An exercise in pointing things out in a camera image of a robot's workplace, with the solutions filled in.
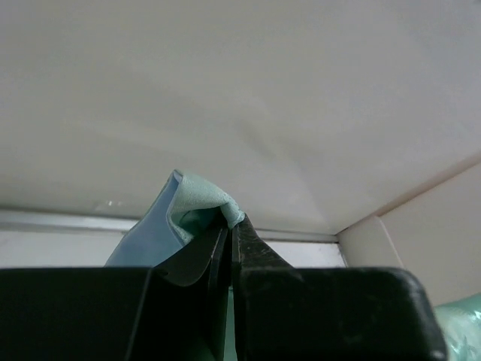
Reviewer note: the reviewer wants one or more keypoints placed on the green patterned cloth placemat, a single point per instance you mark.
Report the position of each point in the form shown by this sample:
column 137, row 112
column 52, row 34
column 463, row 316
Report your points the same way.
column 187, row 205

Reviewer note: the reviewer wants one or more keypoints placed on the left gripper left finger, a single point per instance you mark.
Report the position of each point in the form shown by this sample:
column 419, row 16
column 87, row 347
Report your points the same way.
column 184, row 312

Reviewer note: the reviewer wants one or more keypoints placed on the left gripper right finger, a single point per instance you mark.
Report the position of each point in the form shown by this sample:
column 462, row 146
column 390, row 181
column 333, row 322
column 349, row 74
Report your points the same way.
column 287, row 313

